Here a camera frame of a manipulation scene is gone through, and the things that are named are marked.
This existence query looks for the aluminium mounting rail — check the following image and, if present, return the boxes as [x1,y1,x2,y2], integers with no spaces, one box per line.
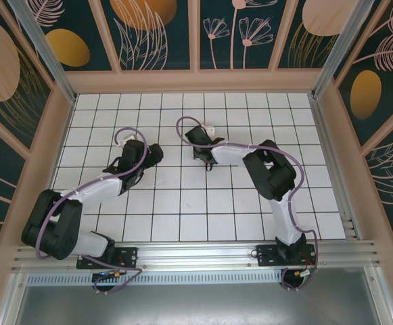
[11,239,382,272]

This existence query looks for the slotted grey cable tray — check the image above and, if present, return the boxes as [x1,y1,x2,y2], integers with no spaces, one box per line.
[26,272,287,286]

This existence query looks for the purple cable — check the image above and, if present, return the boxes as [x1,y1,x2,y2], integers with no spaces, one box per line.
[176,116,320,293]
[33,126,148,296]

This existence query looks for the aluminium frame post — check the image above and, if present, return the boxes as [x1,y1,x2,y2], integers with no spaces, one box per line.
[310,0,385,101]
[7,0,79,104]

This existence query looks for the small circuit board with connectors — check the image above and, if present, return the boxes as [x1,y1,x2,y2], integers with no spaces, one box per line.
[292,267,319,282]
[93,269,126,281]

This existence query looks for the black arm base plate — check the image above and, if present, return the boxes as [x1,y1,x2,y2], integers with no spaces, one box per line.
[256,244,319,268]
[76,246,139,270]

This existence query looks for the grey metal panel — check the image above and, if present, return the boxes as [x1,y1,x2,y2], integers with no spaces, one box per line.
[11,283,392,325]

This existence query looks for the aluminium side rail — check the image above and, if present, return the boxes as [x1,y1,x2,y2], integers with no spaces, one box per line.
[307,93,365,242]

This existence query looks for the aluminium frame bar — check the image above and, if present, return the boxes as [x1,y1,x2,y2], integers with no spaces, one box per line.
[365,267,393,325]
[0,270,28,325]

